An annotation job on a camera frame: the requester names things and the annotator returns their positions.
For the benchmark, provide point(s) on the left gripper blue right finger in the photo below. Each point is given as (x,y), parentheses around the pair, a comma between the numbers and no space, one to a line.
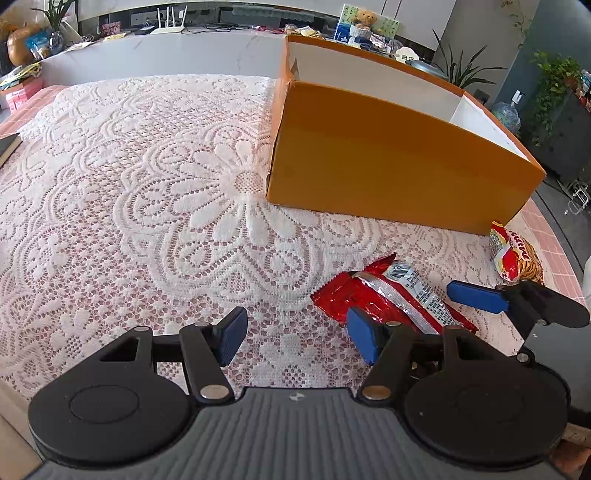
(368,335)

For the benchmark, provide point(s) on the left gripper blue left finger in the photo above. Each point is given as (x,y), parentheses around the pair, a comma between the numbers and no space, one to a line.
(227,335)

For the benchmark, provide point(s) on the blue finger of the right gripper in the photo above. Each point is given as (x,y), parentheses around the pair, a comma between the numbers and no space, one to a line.
(478,297)

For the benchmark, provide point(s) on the orange noodle snack bag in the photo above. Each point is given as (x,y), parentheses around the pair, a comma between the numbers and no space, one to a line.
(514,258)

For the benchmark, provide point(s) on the red chip bag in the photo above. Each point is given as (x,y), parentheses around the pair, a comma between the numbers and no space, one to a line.
(389,290)

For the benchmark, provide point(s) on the person's right hand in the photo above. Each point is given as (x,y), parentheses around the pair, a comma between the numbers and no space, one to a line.
(570,458)

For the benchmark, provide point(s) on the white lace tablecloth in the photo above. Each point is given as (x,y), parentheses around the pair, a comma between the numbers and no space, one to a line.
(141,202)

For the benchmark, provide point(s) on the grey drawer cabinet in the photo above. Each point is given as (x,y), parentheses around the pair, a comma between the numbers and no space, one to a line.
(565,151)

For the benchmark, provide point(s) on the blue water jug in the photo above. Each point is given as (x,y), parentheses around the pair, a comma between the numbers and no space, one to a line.
(508,114)

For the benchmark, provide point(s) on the orange cardboard box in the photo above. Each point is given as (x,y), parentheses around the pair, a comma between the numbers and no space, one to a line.
(360,134)

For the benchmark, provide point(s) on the tall leafy floor plant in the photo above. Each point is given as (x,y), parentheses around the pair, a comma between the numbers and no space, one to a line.
(463,72)

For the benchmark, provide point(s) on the trailing green ivy plant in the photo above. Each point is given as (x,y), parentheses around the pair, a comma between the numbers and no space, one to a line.
(558,77)

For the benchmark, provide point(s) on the grey metal trash can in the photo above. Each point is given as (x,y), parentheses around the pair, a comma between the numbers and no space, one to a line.
(427,68)

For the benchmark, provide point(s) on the white tv console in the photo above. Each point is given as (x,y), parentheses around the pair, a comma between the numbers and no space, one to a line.
(237,52)

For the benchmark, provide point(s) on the black book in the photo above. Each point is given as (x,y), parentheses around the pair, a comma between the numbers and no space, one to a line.
(8,145)

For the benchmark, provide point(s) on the teddy bear gift box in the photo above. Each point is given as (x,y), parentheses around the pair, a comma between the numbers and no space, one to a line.
(360,25)

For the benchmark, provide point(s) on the white wifi router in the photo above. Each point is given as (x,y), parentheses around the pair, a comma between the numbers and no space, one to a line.
(171,22)

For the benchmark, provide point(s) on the red cardboard box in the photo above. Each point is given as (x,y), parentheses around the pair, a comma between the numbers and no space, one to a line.
(18,95)

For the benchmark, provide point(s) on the orange gourd vase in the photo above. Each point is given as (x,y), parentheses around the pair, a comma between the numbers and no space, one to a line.
(18,52)

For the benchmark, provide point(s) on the potted plant on console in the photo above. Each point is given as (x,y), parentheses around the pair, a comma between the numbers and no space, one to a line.
(54,12)

